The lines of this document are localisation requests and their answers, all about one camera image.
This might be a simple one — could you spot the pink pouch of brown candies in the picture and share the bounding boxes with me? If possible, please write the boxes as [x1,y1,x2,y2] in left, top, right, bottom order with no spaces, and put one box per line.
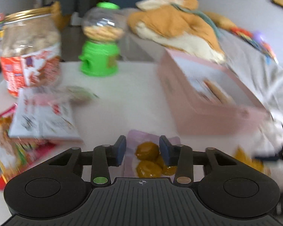
[124,130,177,179]

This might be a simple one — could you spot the yellow snack packet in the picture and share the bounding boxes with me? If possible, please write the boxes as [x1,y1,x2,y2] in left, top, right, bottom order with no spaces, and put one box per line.
[234,146,270,176]

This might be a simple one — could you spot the white snack packet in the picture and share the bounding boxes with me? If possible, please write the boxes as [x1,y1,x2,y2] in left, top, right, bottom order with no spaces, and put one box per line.
[8,87,82,142]

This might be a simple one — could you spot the pink cardboard box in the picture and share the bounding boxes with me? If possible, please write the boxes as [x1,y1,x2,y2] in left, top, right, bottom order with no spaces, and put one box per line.
[157,50,269,135]

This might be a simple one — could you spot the small green-brown snack packet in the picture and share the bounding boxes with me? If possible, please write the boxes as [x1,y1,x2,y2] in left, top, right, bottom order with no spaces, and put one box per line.
[60,86,99,103]

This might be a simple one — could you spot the grey sofa cover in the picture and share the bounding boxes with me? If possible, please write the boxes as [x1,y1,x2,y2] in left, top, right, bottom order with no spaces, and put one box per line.
[219,30,283,191]

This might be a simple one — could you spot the red snack packet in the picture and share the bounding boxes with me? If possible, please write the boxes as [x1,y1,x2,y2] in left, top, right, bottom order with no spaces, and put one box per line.
[0,105,56,190]

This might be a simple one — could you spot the colourful toy pile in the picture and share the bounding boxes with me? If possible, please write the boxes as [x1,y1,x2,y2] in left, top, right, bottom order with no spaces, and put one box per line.
[230,27,279,64]

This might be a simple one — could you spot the green gumball dispenser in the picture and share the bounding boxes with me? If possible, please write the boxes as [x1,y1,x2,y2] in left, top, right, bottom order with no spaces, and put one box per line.
[78,2,124,76]

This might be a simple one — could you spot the orange and cream blanket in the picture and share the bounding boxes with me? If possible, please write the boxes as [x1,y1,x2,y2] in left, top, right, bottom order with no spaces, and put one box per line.
[127,0,225,64]

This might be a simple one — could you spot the plastic jar of biscuits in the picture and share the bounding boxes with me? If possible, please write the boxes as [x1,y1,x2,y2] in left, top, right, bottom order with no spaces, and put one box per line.
[0,7,61,97]

